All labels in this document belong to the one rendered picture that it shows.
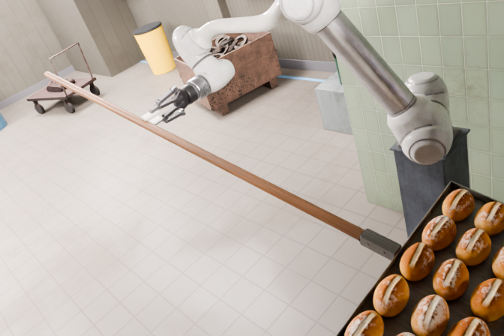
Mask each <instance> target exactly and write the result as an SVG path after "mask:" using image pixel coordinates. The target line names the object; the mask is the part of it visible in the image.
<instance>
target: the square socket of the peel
mask: <svg viewBox="0 0 504 336"><path fill-rule="evenodd" d="M359 241H360V245H362V246H364V247H366V248H368V249H370V250H371V251H373V252H375V253H377V254H379V255H381V256H383V257H385V258H386V259H388V260H391V261H392V259H393V258H394V256H395V255H396V253H397V252H398V251H399V250H400V249H401V244H399V243H397V242H396V241H393V240H391V239H390V238H386V237H385V236H383V235H380V234H379V233H377V232H374V231H373V230H371V229H368V228H367V229H365V230H364V231H363V233H362V234H361V235H360V238H359Z"/></svg>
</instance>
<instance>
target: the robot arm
mask: <svg viewBox="0 0 504 336"><path fill-rule="evenodd" d="M286 20H289V21H291V22H293V23H295V24H297V25H299V26H301V27H302V28H303V29H305V30H306V31H307V32H310V33H312V34H316V33H317V34H318V35H319V37H320V38H321V39H322V40H323V41H324V42H325V44H326V45H327V46H328V47H329V48H330V49H331V51H332V52H333V53H334V54H335V55H336V56H337V57H338V58H339V59H340V60H341V61H342V62H343V63H344V65H345V66H346V67H347V68H348V69H349V70H350V72H351V73H352V74H353V75H354V76H355V77H356V79H357V80H358V81H359V82H360V83H361V84H362V85H363V86H364V87H365V88H366V89H367V90H368V91H369V93H370V94H371V95H372V96H373V97H374V98H375V99H376V101H377V102H378V103H379V104H380V105H381V106H382V108H383V109H384V110H385V111H386V112H387V113H388V116H387V125H388V126H389V128H390V129H391V132H392V133H393V134H394V136H395V137H396V139H397V141H398V142H397V147H398V148H402V150H403V153H404V154H405V155H406V156H407V157H408V158H409V159H410V160H411V161H413V162H415V163H417V164H420V165H429V164H435V163H436V162H438V161H440V160H441V159H442V158H444V157H445V156H446V155H447V154H448V152H449V150H450V148H451V147H452V142H453V140H454V139H455V137H456V136H457V135H459V134H461V133H462V128H461V127H452V121H451V119H450V106H449V93H448V89H447V86H446V84H445V83H444V81H443V80H442V78H441V77H440V76H439V75H437V74H435V73H433V72H421V73H416V74H413V75H412V76H411V77H410V78H409V79H408V80H407V81H406V82H405V84H404V82H403V81H402V80H401V79H400V77H399V76H398V75H397V74H396V73H395V72H394V71H393V70H392V69H391V68H390V66H389V65H388V64H387V63H386V61H385V60H384V59H383V58H382V57H381V55H380V54H379V53H378V52H377V51H376V50H375V49H374V48H373V47H372V45H371V44H370V43H369V42H368V40H367V39H366V38H365V37H364V36H363V35H362V33H361V32H360V31H359V30H358V29H357V28H356V27H355V26H354V25H353V23H352V22H351V21H350V20H349V18H348V17H347V16H346V15H345V14H344V12H343V11H342V10H341V2H340V0H275V1H274V3H273V5H272V6H271V7H270V8H269V9H268V10H267V11H266V12H265V13H262V14H260V15H257V16H244V17H235V18H226V19H215V20H212V21H210V22H207V23H206V24H205V25H203V26H202V27H201V28H191V27H189V26H186V25H181V26H179V27H178V28H177V29H176V30H175V31H174V32H173V34H172V42H173V45H174V47H175V49H176V50H177V52H178V54H179V55H180V56H181V58H182V59H183V60H184V62H185V63H186V64H187V65H188V66H189V67H190V68H191V69H192V70H193V72H194V73H195V75H196V76H195V77H194V78H192V79H190V80H188V81H187V84H186V85H184V86H182V87H181V88H178V87H176V86H174V85H172V86H171V88H170V89H169V90H168V91H166V92H165V93H164V94H162V95H161V96H160V97H159V98H158V99H157V100H155V103H156V104H155V105H154V107H153V108H151V109H150V110H149V111H148V112H147V113H146V114H145V115H143V116H141V117H140V118H141V119H142V120H144V121H146V120H148V119H150V118H151V117H152V116H154V115H156V114H158V113H159V112H160V110H161V109H163V108H164V107H167V106H169V105H170V104H173V105H172V106H171V107H170V108H169V109H168V110H167V111H166V112H164V113H163V114H162V115H160V116H159V115H157V116H156V117H154V118H153V119H152V120H150V121H149V122H151V123H152V124H154V125H158V124H159V123H161V122H164V123H166V124H167V123H169V122H171V121H172V120H174V119H177V118H178V117H180V116H185V115H186V112H185V108H186V107H187V106H188V105H190V104H192V103H193V102H195V101H200V100H202V99H203V98H204V97H206V96H208V95H209V94H211V93H212V92H216V91H218V90H220V89H222V88H223V87H224V86H225V85H226V84H227V83H228V82H229V81H230V80H231V79H232V78H233V76H234V75H235V68H234V66H233V64H232V62H231V61H229V60H226V59H219V60H218V59H216V58H215V57H214V56H213V55H212V54H211V53H210V50H211V47H212V38H213V37H214V36H215V35H218V34H224V33H259V32H266V31H269V30H271V29H274V28H275V27H277V26H279V25H280V24H282V23H283V22H285V21H286ZM174 93H175V94H174ZM173 94H174V95H173ZM172 95H173V96H172ZM171 96H172V97H171ZM168 98H169V99H168ZM180 108H181V109H180ZM179 109H180V110H179ZM176 110H178V111H177V112H176Z"/></svg>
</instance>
